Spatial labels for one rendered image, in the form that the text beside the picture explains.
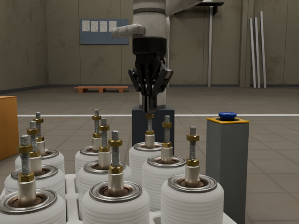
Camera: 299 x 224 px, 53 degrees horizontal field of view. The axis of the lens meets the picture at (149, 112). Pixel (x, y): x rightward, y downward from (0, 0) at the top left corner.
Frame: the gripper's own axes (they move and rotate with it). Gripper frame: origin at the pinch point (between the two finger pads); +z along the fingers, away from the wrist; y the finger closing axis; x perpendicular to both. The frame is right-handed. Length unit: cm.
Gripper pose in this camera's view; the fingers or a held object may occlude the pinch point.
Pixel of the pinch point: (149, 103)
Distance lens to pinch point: 67.6
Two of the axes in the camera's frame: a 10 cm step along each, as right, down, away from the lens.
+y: -6.6, -1.0, 7.5
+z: 0.0, 9.9, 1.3
